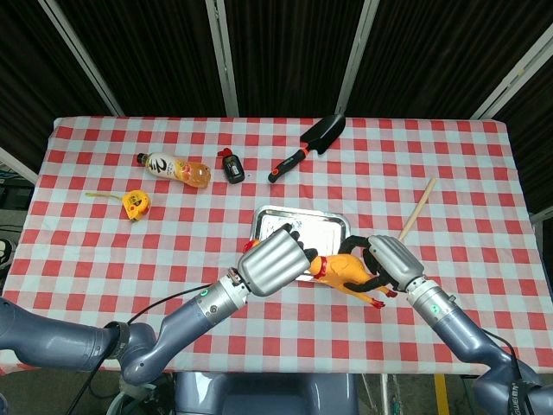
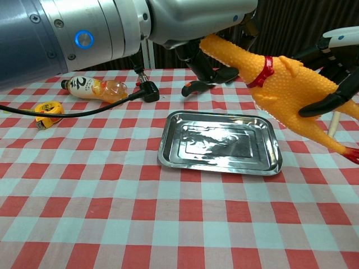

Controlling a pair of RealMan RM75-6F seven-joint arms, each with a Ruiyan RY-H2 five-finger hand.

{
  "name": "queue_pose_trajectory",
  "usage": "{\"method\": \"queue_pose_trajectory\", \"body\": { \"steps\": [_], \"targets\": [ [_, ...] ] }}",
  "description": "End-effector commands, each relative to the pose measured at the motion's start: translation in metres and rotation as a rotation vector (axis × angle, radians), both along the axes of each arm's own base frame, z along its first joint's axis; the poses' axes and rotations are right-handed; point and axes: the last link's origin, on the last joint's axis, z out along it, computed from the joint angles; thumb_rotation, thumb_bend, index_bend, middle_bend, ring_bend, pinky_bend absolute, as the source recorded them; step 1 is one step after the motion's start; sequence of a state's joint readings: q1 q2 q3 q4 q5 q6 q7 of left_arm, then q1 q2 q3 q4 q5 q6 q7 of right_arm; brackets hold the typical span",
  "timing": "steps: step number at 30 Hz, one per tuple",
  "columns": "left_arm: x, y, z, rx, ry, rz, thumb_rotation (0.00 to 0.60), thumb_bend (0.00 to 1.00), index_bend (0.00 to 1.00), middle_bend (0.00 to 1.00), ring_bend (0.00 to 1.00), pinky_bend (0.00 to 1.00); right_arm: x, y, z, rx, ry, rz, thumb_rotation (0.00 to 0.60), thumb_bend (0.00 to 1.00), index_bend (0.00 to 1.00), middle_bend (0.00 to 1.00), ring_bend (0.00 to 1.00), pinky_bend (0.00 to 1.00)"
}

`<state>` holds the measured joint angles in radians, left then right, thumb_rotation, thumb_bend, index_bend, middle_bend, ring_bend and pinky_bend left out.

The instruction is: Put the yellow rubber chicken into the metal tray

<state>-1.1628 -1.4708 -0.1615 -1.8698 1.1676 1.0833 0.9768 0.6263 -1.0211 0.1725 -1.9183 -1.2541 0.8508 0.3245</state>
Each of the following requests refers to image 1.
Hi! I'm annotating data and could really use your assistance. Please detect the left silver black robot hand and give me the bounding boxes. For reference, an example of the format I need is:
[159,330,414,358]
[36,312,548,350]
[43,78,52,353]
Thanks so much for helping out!
[237,222,321,297]

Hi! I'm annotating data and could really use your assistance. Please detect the yellow rubber chicken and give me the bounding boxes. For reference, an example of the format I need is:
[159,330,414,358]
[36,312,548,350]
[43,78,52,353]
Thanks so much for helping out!
[243,239,398,309]

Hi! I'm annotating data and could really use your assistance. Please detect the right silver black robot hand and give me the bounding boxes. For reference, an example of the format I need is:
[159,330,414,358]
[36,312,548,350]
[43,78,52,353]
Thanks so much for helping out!
[334,234,426,296]

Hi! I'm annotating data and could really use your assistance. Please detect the yellow tape measure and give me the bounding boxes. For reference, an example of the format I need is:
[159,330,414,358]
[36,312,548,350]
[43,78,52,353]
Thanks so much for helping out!
[85,191,153,223]

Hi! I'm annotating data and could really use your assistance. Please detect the black garden trowel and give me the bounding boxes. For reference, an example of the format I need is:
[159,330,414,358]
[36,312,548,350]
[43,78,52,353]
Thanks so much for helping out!
[267,113,347,184]

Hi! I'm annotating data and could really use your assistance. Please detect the wooden stick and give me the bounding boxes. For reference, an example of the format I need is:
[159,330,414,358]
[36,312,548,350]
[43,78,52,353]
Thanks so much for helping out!
[397,177,438,242]

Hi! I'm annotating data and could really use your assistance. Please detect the red white checkered tablecloth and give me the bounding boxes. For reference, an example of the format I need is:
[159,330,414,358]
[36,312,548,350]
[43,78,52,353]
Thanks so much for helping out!
[0,116,553,376]

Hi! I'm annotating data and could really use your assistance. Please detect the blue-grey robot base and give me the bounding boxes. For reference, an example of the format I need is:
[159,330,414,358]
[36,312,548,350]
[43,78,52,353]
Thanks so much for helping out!
[172,371,359,415]

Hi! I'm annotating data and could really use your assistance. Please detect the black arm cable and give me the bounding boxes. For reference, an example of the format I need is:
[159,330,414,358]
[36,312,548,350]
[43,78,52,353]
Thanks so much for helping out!
[75,283,217,415]

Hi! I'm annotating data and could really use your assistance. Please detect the silver metal tray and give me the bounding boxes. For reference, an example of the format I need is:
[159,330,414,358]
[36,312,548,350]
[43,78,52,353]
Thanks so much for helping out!
[250,204,352,283]

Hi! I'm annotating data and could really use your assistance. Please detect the orange drink plastic bottle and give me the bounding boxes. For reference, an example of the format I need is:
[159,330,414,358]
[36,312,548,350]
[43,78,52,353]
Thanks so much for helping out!
[137,151,213,191]

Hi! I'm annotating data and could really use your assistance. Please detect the small black bottle red cap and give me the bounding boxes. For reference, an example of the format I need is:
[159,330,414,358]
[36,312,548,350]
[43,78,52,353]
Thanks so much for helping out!
[217,147,247,185]

